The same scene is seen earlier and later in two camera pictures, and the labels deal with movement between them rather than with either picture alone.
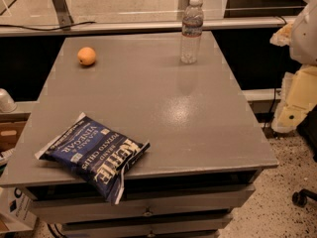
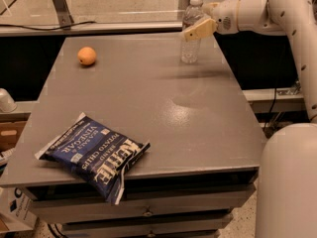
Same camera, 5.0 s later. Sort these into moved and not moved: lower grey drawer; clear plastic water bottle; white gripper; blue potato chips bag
Moved: white gripper
Not moved: blue potato chips bag; clear plastic water bottle; lower grey drawer
